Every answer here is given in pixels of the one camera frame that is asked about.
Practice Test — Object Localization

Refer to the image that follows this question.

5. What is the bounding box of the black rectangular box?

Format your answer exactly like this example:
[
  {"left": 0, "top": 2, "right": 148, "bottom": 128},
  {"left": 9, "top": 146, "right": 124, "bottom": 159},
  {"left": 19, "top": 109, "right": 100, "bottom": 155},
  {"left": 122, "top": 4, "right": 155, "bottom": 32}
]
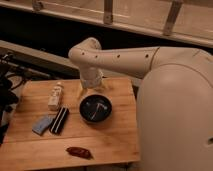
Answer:
[{"left": 49, "top": 107, "right": 69, "bottom": 135}]

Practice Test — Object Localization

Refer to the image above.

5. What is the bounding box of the black bowl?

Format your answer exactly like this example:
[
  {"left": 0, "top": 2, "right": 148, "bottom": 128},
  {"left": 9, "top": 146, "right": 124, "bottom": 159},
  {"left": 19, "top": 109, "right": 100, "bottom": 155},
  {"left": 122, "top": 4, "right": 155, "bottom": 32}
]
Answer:
[{"left": 79, "top": 94, "right": 112, "bottom": 123}]

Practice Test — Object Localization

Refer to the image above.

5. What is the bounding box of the black equipment with cables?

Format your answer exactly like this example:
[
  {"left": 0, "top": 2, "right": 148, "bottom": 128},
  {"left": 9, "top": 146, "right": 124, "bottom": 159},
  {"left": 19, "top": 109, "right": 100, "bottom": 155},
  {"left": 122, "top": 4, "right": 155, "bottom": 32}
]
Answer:
[{"left": 0, "top": 53, "right": 25, "bottom": 145}]

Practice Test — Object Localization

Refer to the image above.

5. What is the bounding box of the dark red snack bag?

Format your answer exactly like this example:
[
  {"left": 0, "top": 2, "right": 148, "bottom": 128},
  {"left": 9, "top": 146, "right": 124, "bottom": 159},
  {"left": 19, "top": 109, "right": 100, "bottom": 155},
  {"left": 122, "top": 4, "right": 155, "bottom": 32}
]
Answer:
[{"left": 66, "top": 147, "right": 92, "bottom": 159}]

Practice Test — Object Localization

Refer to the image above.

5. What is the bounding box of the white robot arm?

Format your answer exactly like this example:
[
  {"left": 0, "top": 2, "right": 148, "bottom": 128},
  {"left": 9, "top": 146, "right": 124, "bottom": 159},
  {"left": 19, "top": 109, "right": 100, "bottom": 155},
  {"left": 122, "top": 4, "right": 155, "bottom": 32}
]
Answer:
[{"left": 69, "top": 38, "right": 213, "bottom": 171}]

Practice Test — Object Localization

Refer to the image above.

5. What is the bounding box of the metal window railing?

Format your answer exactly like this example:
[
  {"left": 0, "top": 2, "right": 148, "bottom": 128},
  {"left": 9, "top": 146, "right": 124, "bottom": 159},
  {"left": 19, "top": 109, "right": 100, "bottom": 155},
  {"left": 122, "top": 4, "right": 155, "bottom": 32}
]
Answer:
[{"left": 0, "top": 0, "right": 213, "bottom": 48}]

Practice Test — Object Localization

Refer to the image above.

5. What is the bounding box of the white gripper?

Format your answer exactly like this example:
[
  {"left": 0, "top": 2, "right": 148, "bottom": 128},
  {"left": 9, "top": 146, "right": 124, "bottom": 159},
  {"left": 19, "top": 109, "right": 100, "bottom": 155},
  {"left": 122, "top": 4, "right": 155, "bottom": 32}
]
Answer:
[{"left": 78, "top": 67, "right": 106, "bottom": 97}]

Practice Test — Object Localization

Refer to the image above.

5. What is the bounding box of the white small bottle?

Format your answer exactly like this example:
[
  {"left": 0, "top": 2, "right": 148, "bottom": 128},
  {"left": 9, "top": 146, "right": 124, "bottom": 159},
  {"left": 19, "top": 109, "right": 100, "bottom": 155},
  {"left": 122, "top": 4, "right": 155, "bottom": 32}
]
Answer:
[{"left": 48, "top": 82, "right": 63, "bottom": 111}]

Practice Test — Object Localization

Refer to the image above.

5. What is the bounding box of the blue sponge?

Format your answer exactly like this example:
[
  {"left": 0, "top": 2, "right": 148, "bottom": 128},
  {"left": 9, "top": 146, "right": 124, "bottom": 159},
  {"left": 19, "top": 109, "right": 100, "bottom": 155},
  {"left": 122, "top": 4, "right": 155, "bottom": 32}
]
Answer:
[{"left": 32, "top": 115, "right": 53, "bottom": 135}]

